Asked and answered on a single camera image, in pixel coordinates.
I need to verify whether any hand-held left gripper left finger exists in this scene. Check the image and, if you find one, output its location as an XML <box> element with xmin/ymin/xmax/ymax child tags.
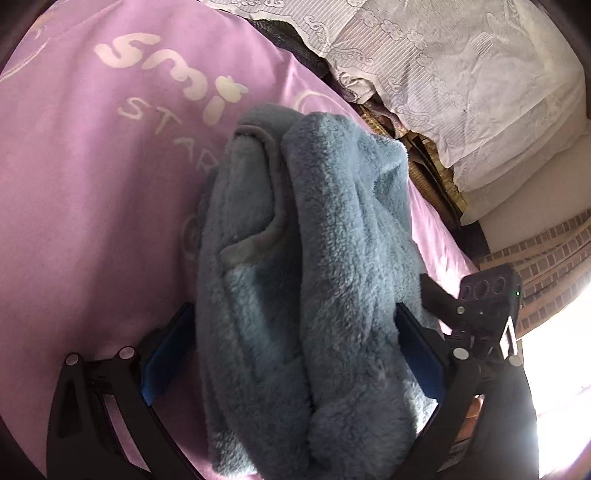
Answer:
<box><xmin>46</xmin><ymin>302</ymin><xmax>204</xmax><ymax>480</ymax></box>

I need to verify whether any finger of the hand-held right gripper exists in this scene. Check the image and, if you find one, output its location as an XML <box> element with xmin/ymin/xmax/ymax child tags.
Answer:
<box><xmin>419</xmin><ymin>274</ymin><xmax>460</xmax><ymax>325</ymax></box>

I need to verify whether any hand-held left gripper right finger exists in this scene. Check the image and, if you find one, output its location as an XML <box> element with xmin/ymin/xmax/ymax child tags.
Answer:
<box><xmin>392</xmin><ymin>302</ymin><xmax>540</xmax><ymax>480</ymax></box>

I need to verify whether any blue fleece garment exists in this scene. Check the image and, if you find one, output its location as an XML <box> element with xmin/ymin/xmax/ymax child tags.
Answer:
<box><xmin>196</xmin><ymin>104</ymin><xmax>446</xmax><ymax>480</ymax></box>

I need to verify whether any woven bamboo mat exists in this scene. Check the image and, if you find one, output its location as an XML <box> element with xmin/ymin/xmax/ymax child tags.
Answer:
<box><xmin>360</xmin><ymin>104</ymin><xmax>467</xmax><ymax>227</ymax></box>

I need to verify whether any purple printed blanket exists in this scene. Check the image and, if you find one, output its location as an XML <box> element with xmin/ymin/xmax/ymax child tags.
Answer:
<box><xmin>0</xmin><ymin>0</ymin><xmax>478</xmax><ymax>480</ymax></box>

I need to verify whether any white lace cover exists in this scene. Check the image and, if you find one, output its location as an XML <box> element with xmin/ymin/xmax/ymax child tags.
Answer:
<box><xmin>203</xmin><ymin>0</ymin><xmax>589</xmax><ymax>195</ymax></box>

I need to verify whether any beige cloth bundle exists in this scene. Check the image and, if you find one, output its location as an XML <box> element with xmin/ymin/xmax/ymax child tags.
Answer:
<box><xmin>339</xmin><ymin>74</ymin><xmax>384</xmax><ymax>104</ymax></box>

